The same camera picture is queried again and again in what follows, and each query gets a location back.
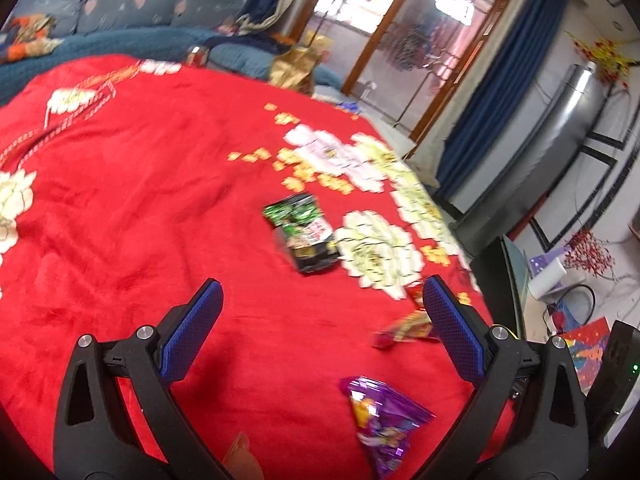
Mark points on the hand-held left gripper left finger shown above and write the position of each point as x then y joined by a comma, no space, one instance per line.
192,330

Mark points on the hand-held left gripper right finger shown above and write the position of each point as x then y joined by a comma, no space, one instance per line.
452,330

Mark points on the orange patterned cushion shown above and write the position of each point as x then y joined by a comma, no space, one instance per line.
30,35

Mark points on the red colourful paper bag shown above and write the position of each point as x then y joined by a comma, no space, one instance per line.
587,350

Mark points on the gold foil bag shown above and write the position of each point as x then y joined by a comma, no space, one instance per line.
292,67

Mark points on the green black snack packet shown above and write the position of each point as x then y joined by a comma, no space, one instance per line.
301,232

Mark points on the yellow artificial flowers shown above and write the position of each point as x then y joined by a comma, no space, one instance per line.
602,57

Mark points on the red berry branches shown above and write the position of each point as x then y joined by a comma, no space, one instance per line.
587,252

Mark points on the person's left hand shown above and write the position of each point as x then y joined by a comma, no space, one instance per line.
242,462

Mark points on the wooden framed glass door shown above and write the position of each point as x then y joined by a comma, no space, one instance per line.
415,35

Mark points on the white paper roll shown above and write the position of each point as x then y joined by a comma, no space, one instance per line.
547,280

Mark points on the silver standing air conditioner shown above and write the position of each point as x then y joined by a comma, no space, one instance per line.
540,140

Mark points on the blue sofa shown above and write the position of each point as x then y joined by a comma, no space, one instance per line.
125,5

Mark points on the black side table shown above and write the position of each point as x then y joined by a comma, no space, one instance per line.
505,280

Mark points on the orange striped snack wrapper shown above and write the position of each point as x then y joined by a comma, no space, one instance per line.
407,331

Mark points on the purple box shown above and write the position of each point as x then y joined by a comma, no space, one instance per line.
542,261

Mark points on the purple snack packet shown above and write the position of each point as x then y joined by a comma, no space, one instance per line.
382,420

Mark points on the red floral blanket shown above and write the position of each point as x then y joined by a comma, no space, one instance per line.
150,200

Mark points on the black speaker box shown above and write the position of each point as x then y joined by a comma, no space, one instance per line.
620,375

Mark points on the small blue packet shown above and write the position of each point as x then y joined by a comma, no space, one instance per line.
347,106

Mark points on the red can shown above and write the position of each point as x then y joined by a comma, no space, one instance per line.
196,55

